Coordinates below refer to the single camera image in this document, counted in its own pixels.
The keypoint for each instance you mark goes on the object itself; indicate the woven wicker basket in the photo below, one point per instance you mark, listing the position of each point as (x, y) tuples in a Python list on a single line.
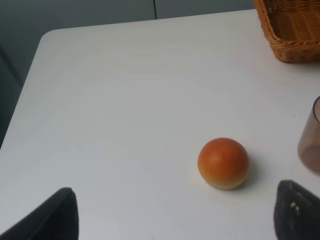
[(292, 28)]

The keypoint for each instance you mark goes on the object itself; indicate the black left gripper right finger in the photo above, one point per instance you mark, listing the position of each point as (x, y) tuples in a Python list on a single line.
[(296, 212)]

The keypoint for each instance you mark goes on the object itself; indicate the translucent brown plastic cup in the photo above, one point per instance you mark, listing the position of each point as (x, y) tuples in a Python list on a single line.
[(309, 144)]

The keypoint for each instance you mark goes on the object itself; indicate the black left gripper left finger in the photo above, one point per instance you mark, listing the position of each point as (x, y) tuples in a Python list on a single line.
[(57, 218)]

